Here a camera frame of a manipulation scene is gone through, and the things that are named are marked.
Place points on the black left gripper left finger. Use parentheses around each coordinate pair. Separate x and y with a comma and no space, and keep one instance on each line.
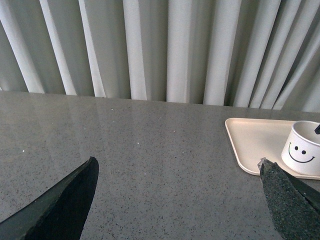
(58,214)

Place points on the beige rectangular plastic tray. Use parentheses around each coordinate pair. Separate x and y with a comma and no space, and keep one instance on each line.
(253,139)

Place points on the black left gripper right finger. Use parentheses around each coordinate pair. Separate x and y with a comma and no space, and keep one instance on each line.
(294,206)

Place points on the white mug with black handle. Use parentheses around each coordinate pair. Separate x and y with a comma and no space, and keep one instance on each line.
(301,152)

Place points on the grey-white pleated curtain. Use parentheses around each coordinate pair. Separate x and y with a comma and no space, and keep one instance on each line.
(262,54)

